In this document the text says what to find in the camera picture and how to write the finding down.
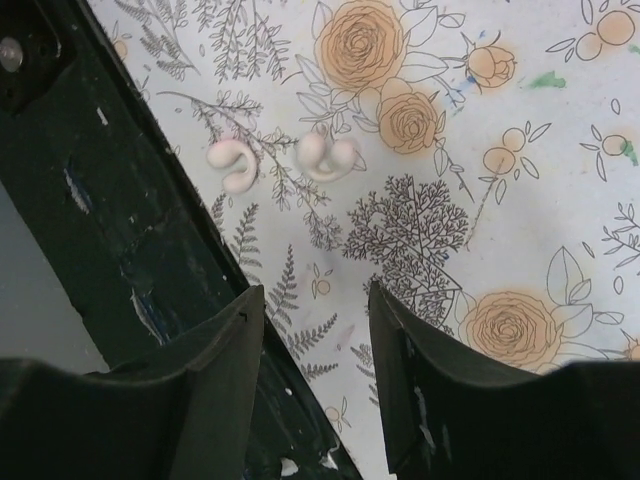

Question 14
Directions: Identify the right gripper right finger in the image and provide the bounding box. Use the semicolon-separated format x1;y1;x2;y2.
368;283;639;479

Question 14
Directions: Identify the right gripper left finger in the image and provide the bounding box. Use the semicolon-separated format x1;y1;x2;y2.
1;286;264;479

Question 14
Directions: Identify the floral table cloth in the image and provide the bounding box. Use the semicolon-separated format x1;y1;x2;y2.
91;1;639;479

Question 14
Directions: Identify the white earbud front lower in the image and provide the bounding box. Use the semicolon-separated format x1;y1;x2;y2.
206;139;258;195

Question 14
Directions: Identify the white earbud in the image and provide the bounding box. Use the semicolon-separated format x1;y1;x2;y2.
296;132;358;183
206;139;258;195

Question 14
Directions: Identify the white earbud front left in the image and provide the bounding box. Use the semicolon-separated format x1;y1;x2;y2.
296;132;358;183

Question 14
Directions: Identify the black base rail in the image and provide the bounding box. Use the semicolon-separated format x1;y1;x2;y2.
1;1;359;479

